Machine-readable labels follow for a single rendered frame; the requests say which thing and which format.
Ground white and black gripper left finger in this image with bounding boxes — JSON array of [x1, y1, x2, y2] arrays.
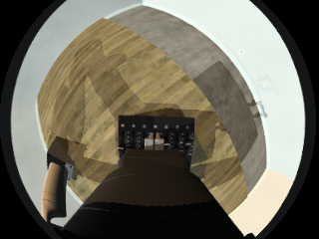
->
[[145, 132, 155, 150]]

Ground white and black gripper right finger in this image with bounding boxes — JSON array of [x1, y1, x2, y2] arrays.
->
[[155, 132, 164, 150]]

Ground black lighting desk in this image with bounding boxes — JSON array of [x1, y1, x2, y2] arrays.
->
[[118, 116, 194, 163]]

